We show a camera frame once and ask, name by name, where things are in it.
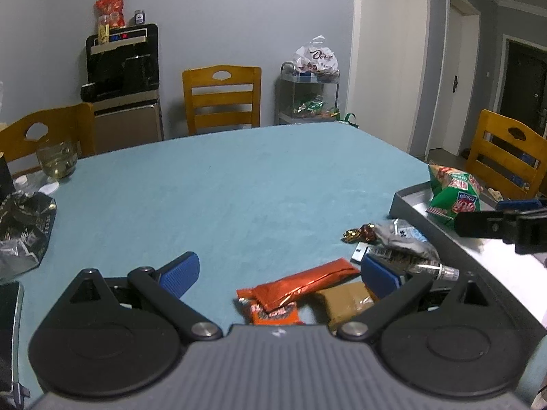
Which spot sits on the brown snack packet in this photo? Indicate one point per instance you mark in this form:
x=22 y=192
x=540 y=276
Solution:
x=346 y=303

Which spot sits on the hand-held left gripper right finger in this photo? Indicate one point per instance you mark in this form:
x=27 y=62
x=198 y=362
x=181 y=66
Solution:
x=380 y=275

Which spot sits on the white plastic bag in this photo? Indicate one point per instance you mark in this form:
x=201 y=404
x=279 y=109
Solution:
x=316 y=57

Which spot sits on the dark door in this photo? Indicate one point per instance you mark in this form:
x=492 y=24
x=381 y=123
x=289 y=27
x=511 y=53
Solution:
x=521 y=85

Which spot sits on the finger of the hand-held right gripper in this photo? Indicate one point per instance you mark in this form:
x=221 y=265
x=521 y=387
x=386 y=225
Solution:
x=519 y=205
x=483 y=224

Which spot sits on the wooden chair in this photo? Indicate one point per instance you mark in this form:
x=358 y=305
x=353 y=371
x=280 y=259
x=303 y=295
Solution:
x=508 y=136
x=17 y=136
x=222 y=96

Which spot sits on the white door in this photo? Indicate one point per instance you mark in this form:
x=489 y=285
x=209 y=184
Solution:
x=380 y=51
x=455 y=51

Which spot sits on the colourful snack packet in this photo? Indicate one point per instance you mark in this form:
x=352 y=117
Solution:
x=446 y=175

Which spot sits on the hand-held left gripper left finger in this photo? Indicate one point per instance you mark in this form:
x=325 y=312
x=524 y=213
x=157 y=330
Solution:
x=181 y=271

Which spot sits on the metal trolley cart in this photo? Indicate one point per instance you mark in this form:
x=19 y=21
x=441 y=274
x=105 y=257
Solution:
x=310 y=87

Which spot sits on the green tote bag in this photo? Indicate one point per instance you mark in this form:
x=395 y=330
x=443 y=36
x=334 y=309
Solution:
x=350 y=118

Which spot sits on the long red snack bar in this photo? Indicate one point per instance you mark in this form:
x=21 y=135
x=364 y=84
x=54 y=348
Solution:
x=299 y=284

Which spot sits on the red snack bag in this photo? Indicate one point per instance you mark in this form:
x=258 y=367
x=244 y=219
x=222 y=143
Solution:
x=110 y=8

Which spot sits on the grey metal tray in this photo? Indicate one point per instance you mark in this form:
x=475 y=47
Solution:
x=491 y=256

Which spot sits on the small yellow bottle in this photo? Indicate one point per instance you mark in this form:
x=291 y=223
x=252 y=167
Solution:
x=104 y=30

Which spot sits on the green wrapped snacks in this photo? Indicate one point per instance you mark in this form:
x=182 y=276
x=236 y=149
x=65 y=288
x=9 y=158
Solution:
x=312 y=106

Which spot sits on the black phone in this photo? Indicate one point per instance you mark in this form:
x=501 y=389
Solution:
x=8 y=333

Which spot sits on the small orange snack packet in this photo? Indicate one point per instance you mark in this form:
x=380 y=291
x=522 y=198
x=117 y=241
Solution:
x=273 y=314

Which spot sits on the small white device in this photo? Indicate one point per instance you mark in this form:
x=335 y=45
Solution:
x=139 y=17

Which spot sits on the green snack packet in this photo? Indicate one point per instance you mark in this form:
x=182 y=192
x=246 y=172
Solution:
x=444 y=206

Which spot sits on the gold red wrapped candy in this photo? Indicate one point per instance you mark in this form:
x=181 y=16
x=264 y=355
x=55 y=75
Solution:
x=358 y=234

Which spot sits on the glass cup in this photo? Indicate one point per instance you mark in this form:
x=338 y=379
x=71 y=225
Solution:
x=57 y=160

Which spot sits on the black crumpled bag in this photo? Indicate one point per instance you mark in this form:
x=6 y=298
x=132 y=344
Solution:
x=23 y=230

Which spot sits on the grey snack packet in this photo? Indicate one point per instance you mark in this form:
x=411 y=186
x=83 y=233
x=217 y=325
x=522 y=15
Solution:
x=397 y=239

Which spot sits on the black water dispenser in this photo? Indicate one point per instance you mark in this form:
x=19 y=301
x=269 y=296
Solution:
x=124 y=68

